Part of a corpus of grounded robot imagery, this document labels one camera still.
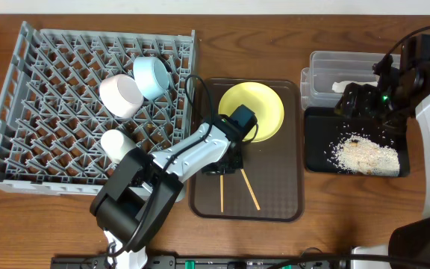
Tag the white small saucer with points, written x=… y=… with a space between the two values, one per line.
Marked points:
x=121 y=95

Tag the clear plastic waste bin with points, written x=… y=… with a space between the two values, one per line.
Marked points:
x=328 y=69

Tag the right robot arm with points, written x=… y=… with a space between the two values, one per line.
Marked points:
x=401 y=93

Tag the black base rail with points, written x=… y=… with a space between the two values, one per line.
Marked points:
x=166 y=262

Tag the brown plastic serving tray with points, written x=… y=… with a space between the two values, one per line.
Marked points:
x=274 y=167

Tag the light blue bowl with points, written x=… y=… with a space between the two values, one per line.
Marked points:
x=151 y=77

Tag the white paper napkin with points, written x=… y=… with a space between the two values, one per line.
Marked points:
x=339 y=87

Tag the black waste tray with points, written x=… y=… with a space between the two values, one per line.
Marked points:
x=322 y=126

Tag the white rice leftovers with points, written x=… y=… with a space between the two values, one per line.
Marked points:
x=357 y=153

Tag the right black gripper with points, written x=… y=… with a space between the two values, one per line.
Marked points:
x=366 y=93

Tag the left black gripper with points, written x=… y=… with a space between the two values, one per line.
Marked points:
x=222 y=168

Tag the wooden chopstick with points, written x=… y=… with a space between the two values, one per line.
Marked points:
x=221 y=185
x=249 y=186

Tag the white pink cup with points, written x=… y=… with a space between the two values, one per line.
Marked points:
x=116 y=145

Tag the grey plastic dishwasher rack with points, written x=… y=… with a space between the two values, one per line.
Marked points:
x=51 y=115

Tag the yellow round plate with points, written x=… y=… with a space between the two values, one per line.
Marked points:
x=262 y=100

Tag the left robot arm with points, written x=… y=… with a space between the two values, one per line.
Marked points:
x=137 y=198

